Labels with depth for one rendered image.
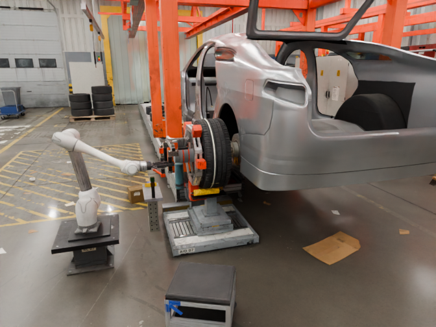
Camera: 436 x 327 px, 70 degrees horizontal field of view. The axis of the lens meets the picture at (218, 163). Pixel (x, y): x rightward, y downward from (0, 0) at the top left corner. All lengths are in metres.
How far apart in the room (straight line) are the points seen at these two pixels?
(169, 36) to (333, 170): 2.02
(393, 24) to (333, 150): 2.59
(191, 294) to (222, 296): 0.19
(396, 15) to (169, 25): 2.69
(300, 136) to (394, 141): 0.72
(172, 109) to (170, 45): 0.62
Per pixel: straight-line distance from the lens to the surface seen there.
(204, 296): 2.00
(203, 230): 3.05
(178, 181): 3.09
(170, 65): 3.31
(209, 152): 2.64
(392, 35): 4.56
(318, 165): 2.27
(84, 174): 2.94
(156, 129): 5.31
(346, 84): 7.39
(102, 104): 11.11
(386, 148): 2.53
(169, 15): 3.35
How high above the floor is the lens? 1.62
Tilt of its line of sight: 17 degrees down
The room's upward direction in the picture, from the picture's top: straight up
